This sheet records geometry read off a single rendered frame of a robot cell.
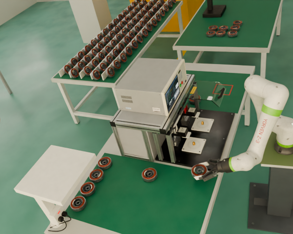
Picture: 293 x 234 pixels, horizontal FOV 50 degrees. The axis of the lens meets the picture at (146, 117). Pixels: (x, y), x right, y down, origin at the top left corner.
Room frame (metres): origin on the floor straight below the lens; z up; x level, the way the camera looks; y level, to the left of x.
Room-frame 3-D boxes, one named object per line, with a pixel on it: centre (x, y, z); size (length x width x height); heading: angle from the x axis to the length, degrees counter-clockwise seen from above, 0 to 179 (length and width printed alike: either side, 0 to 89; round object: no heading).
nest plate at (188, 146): (1.72, -0.30, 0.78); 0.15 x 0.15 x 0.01; 58
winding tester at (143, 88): (2.01, -0.10, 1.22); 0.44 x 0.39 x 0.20; 148
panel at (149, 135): (1.96, -0.15, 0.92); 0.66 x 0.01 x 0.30; 148
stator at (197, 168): (1.42, -0.26, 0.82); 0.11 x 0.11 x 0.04
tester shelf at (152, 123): (1.99, -0.10, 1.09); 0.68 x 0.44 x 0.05; 148
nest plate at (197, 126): (1.92, -0.43, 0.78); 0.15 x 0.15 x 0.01; 58
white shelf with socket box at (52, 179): (1.37, 0.61, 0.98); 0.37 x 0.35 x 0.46; 148
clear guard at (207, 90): (2.00, -0.47, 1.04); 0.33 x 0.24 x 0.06; 58
